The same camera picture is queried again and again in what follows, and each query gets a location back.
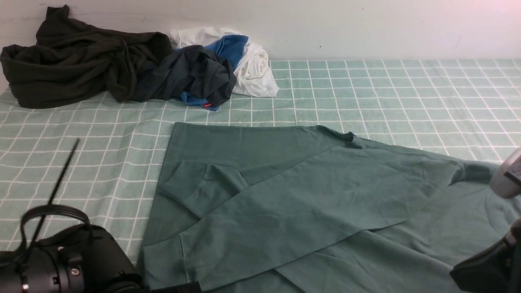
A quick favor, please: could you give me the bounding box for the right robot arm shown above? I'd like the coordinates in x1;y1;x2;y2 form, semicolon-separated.
450;149;521;293

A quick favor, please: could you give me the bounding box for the white crumpled garment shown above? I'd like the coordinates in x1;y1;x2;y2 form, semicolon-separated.
170;27;279;98

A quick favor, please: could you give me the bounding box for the dark navy crumpled garment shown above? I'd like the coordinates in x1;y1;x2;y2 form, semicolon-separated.
130;45;236;109

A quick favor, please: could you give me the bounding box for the green checkered tablecloth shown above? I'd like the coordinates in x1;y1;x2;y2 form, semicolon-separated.
1;59;520;261

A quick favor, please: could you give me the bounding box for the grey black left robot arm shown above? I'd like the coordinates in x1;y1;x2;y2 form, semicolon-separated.
0;225;152;293

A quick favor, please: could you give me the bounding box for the green long-sleeve top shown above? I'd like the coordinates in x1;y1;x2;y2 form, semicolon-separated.
138;122;520;293

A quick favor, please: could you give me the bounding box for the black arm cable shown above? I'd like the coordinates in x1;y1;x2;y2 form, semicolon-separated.
20;138;91;253

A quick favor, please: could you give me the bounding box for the dark olive crumpled garment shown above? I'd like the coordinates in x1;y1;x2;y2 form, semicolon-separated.
1;5;173;109

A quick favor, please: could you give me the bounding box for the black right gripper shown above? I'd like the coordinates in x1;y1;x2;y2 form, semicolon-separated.
450;219;521;293

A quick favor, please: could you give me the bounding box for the blue crumpled garment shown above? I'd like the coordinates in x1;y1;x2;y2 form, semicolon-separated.
180;35;249;111

